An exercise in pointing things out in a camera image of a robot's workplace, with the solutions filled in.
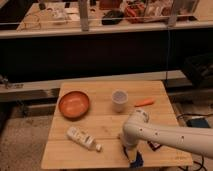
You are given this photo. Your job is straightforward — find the translucent plastic cup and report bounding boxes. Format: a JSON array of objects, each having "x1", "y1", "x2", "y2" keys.
[{"x1": 111, "y1": 90, "x2": 128, "y2": 113}]

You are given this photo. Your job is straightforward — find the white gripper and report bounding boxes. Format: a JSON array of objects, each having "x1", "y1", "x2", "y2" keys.
[{"x1": 120, "y1": 133, "x2": 144, "y2": 168}]

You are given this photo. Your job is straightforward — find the dark red-black small box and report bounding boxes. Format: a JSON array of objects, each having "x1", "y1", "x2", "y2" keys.
[{"x1": 148, "y1": 141, "x2": 162, "y2": 151}]

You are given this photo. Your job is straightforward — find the black bag on shelf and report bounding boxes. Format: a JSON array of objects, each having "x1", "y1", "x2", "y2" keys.
[{"x1": 101, "y1": 10, "x2": 124, "y2": 25}]

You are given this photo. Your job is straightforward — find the black box on floor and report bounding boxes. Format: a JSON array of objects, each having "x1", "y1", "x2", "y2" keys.
[{"x1": 186, "y1": 118, "x2": 209, "y2": 128}]

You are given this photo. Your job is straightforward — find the orange red cloth bundle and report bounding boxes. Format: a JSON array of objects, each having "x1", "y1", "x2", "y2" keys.
[{"x1": 124, "y1": 3, "x2": 145, "y2": 23}]

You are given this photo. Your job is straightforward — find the grey metal post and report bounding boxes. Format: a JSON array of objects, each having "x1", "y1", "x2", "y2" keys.
[{"x1": 78, "y1": 0, "x2": 89, "y2": 31}]

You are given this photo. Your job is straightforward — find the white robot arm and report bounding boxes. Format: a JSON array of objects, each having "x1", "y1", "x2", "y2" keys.
[{"x1": 119, "y1": 109, "x2": 213, "y2": 168}]

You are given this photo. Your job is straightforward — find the white plastic bottle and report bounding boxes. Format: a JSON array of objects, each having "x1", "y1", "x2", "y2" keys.
[{"x1": 67, "y1": 127, "x2": 102, "y2": 152}]

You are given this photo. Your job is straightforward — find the wooden table board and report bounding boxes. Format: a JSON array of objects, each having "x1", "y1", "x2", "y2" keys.
[{"x1": 40, "y1": 80, "x2": 194, "y2": 171}]

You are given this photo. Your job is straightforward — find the orange carrot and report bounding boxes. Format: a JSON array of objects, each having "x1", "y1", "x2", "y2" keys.
[{"x1": 134, "y1": 99, "x2": 155, "y2": 107}]

